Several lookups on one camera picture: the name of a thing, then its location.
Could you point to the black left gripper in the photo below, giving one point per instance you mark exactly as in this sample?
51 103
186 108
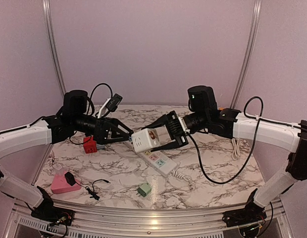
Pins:
101 128

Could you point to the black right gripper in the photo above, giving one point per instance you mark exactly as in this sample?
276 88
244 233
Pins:
180 141

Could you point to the white cube adapter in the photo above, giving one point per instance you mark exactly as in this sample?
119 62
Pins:
145 140

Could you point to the red cube socket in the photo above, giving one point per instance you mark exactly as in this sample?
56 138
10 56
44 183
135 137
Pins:
89 145

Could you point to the white multicolour power strip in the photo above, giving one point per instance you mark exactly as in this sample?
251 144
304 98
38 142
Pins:
158 160

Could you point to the green plug adapter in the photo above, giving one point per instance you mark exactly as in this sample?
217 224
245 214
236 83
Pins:
144 189

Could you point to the black power adapter with cable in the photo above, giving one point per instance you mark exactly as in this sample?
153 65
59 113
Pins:
70 179

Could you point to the pink triangular power strip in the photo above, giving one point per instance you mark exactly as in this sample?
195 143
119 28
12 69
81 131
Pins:
60 184

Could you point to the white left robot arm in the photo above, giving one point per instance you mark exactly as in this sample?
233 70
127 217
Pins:
49 130

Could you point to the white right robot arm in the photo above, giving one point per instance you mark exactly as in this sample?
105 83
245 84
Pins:
280 147

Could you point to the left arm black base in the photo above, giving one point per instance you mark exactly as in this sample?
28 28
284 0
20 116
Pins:
48 212

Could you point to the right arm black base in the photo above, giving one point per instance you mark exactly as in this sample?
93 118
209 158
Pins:
249 214

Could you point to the light blue plug adapter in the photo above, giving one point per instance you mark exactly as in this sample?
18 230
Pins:
99 147

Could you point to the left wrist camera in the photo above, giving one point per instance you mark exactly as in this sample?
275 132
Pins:
109 106

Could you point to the aluminium front rail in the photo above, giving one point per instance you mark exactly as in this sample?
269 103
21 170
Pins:
108 222

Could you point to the left aluminium frame post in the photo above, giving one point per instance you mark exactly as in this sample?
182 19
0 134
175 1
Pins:
53 46

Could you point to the aluminium frame post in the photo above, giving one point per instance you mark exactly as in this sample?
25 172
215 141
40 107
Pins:
248 53
53 46

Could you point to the right aluminium frame post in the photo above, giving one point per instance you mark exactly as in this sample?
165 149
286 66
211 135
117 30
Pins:
248 53

